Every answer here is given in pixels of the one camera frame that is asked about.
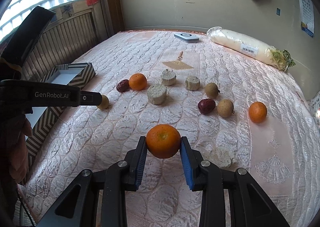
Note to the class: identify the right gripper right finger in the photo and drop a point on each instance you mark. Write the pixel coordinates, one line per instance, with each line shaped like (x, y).
(249, 203)

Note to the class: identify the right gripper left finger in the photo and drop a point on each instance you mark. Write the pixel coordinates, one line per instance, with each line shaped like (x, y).
(102, 191)

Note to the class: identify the brown longan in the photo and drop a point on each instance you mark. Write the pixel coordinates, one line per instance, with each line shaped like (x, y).
(225, 108)
(211, 90)

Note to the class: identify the wrinkled red jujube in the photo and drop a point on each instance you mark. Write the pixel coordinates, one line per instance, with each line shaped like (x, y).
(123, 86)

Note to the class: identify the dark red jujube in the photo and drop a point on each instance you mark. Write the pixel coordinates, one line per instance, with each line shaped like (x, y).
(206, 106)

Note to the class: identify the large orange mandarin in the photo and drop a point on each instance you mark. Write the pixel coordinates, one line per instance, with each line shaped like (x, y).
(137, 81)

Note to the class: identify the small corn cob chunk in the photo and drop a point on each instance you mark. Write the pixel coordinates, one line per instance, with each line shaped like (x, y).
(192, 83)

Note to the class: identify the large corn cob chunk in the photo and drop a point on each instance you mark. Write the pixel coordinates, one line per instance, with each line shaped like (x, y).
(157, 94)

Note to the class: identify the corn cob chunk with tip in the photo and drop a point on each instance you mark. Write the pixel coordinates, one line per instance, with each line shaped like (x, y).
(168, 77)

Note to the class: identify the person left hand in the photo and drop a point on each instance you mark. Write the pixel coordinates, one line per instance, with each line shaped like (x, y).
(18, 156)

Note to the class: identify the striped cardboard box tray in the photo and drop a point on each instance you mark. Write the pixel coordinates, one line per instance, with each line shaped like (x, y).
(44, 118)

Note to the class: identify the pink quilted bed cover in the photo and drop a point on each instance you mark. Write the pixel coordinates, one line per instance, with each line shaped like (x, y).
(238, 112)

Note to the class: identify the floral pillow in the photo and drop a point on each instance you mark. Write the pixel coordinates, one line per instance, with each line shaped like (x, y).
(314, 109)

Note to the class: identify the wrapped white daikon radish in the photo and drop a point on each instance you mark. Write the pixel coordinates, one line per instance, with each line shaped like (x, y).
(249, 46)

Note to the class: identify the white blue flat device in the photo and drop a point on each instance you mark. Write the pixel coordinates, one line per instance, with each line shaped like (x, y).
(186, 37)

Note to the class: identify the wall calendar poster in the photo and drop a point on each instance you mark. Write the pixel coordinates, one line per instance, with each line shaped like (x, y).
(307, 17)

